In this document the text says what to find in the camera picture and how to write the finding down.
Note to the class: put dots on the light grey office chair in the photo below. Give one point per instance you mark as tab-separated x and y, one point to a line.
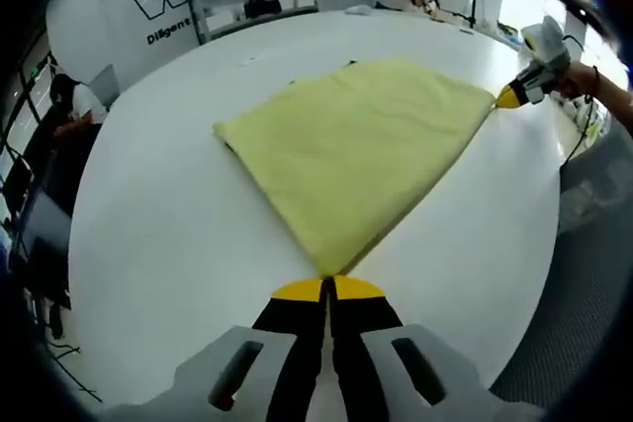
105	86

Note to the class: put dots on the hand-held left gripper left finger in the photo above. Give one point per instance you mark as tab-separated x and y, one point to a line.
292	343

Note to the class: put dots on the black bag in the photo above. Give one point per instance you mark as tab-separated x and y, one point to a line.
263	4

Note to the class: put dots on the small white cloth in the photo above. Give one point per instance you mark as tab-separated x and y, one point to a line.
358	10

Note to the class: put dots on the yellow garment with dark sleeves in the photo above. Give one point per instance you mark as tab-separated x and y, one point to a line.
356	155

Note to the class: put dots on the beige cloth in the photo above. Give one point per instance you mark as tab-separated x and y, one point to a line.
452	18

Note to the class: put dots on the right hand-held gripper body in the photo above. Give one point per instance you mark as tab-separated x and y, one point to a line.
546	56

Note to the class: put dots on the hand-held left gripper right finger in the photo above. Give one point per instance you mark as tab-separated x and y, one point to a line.
366	343

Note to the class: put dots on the grey mesh office chair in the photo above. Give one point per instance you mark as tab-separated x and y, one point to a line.
583	194

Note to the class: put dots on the person's right hand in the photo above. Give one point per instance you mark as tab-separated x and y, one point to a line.
578	80

